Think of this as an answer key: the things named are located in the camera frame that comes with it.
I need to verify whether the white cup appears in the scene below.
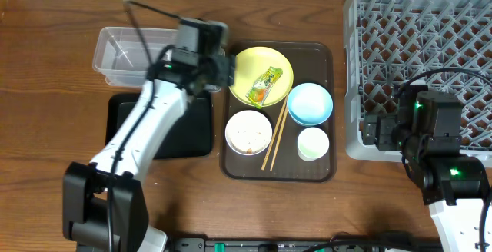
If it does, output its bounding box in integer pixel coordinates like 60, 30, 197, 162
297, 127, 330, 161

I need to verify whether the right wooden chopstick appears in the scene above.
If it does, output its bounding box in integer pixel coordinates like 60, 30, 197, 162
270, 105, 288, 171

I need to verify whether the brown plastic serving tray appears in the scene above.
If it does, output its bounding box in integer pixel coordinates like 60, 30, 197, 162
220, 41, 336, 183

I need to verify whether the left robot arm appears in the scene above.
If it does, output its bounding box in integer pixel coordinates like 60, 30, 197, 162
62, 20, 235, 251

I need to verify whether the clear plastic waste bin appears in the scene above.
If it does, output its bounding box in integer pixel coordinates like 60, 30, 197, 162
93, 27, 181, 88

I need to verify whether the black waste tray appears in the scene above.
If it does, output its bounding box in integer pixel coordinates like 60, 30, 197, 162
105, 91, 213, 160

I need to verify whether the left wooden chopstick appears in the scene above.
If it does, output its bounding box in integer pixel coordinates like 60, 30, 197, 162
261, 98, 287, 171

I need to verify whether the white bowl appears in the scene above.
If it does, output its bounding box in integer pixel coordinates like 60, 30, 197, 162
224, 110, 273, 156

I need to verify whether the green snack wrapper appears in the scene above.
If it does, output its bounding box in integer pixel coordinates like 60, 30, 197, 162
246, 66, 283, 108

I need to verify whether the yellow plate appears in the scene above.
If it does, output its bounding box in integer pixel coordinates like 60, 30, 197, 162
230, 47, 294, 107

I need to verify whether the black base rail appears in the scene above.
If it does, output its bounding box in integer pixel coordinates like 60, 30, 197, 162
164, 238, 443, 252

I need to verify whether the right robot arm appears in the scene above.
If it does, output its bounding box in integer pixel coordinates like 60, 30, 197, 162
363, 90, 491, 251

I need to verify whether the light blue bowl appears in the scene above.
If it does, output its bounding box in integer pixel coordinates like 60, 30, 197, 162
287, 83, 334, 127

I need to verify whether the grey dishwasher rack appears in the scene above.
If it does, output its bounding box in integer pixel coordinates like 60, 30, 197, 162
344, 0, 491, 167

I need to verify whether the wooden chopstick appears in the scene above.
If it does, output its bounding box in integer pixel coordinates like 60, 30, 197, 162
261, 98, 287, 171
270, 105, 288, 171

